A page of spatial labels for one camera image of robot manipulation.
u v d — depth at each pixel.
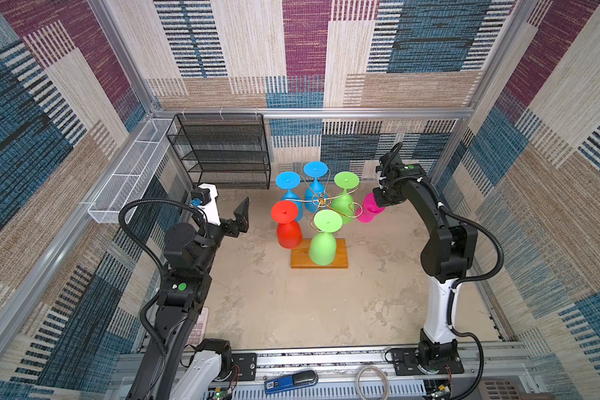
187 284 0.48
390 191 0.78
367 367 0.73
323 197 0.73
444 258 0.55
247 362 0.75
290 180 0.76
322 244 0.70
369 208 0.99
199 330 0.79
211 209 0.53
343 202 0.80
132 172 0.99
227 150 1.11
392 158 0.75
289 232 0.75
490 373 0.73
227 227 0.57
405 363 0.73
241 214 0.57
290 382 0.68
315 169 0.79
